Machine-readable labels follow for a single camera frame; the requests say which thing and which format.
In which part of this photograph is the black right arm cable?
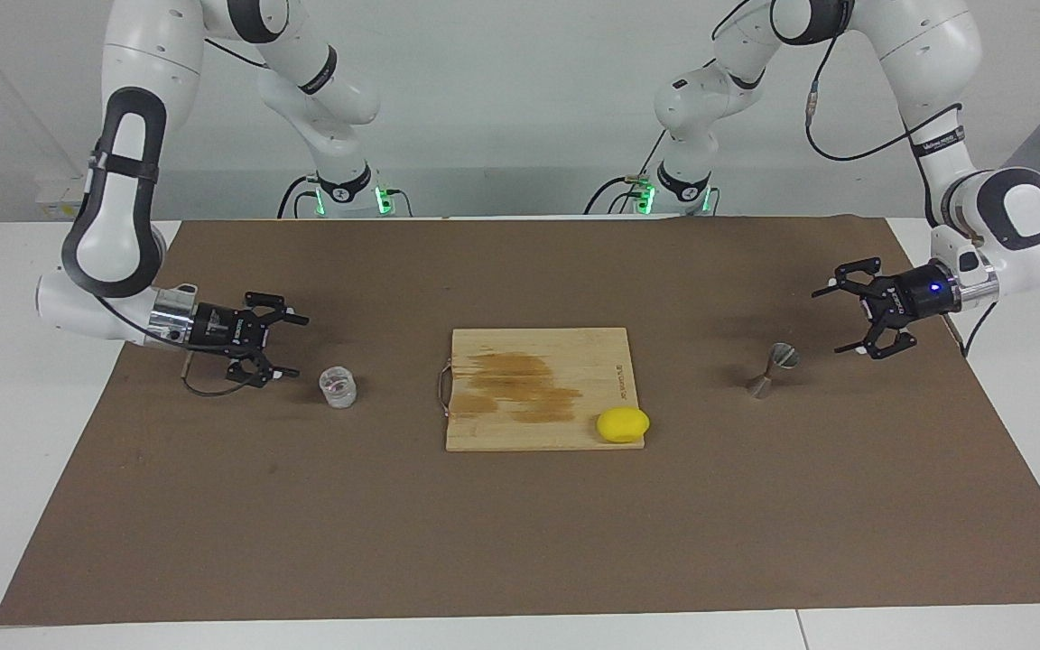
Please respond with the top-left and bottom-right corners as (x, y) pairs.
(94, 289), (255, 396)

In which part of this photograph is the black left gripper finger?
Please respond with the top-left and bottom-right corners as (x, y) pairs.
(834, 311), (920, 360)
(812, 258), (889, 304)

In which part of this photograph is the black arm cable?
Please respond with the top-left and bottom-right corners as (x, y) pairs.
(94, 289), (255, 396)
(714, 0), (999, 359)

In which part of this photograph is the large brown table mat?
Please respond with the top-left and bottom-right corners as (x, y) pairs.
(0, 217), (1040, 627)

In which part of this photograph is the bamboo cutting board, metal handle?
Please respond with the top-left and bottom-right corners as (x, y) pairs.
(436, 328), (645, 452)

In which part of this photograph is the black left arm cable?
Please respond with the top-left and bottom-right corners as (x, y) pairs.
(714, 0), (999, 359)

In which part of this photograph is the steel double jigger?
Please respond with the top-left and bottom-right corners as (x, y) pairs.
(747, 342), (801, 400)

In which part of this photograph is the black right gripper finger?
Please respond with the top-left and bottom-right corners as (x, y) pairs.
(225, 350), (301, 389)
(245, 291), (310, 328)

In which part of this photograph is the white wall socket box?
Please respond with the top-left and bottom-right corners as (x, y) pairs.
(35, 176), (89, 222)

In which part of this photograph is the yellow lemon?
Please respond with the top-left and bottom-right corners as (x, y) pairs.
(596, 406), (651, 444)

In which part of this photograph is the small clear glass cup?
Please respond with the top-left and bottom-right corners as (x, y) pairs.
(319, 365), (359, 409)

